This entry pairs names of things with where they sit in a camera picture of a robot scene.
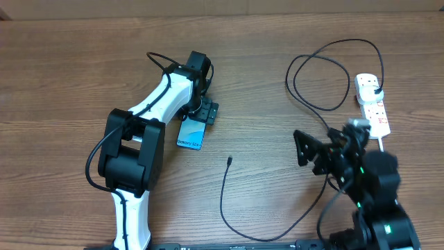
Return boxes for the Samsung Galaxy smartphone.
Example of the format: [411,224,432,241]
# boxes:
[177,118,206,150]

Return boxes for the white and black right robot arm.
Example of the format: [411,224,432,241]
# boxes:
[293,119,421,249]

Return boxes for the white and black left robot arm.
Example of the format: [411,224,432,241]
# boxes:
[85,51,219,249]

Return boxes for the white power strip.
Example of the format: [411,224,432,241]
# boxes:
[354,73,391,139]

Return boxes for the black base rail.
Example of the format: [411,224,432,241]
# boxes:
[83,238,327,250]

